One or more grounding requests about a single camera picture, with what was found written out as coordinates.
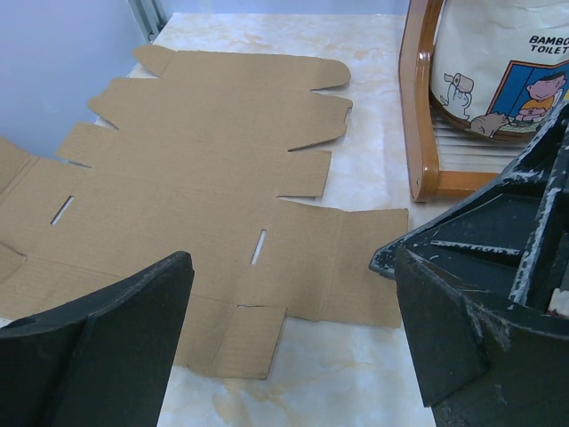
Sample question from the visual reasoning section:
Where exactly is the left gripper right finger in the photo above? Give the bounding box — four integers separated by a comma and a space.
370, 102, 568, 426

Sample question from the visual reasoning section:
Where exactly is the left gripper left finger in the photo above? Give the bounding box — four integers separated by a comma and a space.
1, 251, 195, 426

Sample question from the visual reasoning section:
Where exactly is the brown cardboard box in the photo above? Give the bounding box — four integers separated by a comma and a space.
1, 44, 408, 379

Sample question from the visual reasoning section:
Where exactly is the lower toilet paper roll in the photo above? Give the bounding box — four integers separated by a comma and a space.
429, 1, 568, 142

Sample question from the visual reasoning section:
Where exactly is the orange wooden shelf rack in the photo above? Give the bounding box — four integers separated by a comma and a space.
398, 0, 497, 202

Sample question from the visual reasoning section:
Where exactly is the aluminium frame rail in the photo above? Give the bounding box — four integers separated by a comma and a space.
128, 0, 168, 43

